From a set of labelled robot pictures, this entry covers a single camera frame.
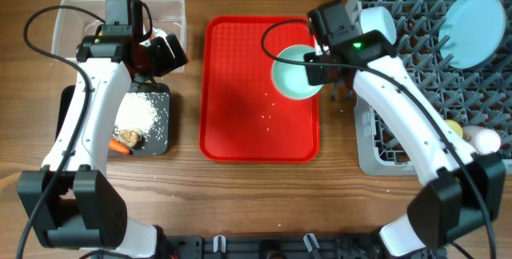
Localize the white tissue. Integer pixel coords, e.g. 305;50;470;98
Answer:
150;27;167;40

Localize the light blue bowl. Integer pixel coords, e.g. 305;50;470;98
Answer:
360;6;397;45

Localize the green bowl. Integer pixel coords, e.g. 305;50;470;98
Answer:
271;45;323;100

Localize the white rice pile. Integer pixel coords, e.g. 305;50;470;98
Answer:
113;93;170;140

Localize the brown food scrap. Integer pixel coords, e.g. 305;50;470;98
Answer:
118;129;141;148

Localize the orange carrot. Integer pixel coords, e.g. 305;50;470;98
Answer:
109;138;132;155

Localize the yellow plastic cup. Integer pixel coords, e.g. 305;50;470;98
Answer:
445;119;463;137

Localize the light blue plate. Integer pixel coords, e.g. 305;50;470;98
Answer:
438;0;506;69

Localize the pink plastic cup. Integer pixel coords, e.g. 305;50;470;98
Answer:
462;126;502;155

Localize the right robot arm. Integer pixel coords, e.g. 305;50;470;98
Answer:
305;0;506;258

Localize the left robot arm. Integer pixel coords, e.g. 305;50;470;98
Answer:
18;0;188;258

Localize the grey dishwasher rack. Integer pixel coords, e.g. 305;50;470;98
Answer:
346;0;512;177

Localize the clear plastic bin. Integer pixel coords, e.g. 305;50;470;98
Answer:
51;0;187;62

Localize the black plastic tray bin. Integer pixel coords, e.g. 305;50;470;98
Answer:
55;82;172;157

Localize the right black cable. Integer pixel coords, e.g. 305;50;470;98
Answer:
260;18;499;259

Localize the black cable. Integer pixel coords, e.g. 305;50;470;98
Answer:
15;1;155;259
260;18;499;259

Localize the left black cable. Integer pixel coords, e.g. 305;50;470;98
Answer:
15;1;155;259

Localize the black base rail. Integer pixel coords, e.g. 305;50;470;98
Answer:
157;233;390;259

